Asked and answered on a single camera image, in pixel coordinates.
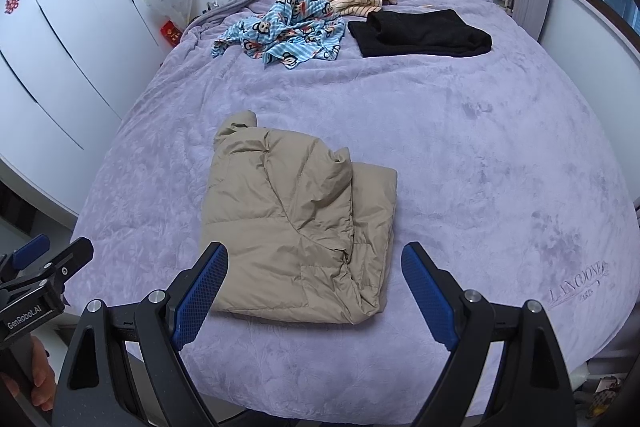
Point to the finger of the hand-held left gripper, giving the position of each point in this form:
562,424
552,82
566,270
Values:
30,252
70,257

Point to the blue monkey print cloth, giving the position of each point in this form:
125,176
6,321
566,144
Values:
290,32

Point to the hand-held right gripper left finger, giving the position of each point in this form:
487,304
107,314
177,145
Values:
200,297

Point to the red paper decal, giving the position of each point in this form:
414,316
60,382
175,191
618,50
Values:
10,5

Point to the beige puffer jacket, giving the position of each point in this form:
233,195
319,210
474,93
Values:
280,232

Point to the purple plush bed blanket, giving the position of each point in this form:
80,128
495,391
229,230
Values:
450,132

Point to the white low shelf unit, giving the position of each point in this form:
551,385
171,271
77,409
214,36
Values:
25,217

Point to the brown patterned bag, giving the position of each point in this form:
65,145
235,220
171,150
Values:
611,397

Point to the white wardrobe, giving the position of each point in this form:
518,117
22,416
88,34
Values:
60,47

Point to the person's left hand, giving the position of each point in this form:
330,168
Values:
42,382

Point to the red packet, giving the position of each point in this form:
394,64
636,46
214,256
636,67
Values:
171,34

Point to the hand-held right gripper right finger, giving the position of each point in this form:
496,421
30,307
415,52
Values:
430,297

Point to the black folded garment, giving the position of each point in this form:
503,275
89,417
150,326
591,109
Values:
420,37

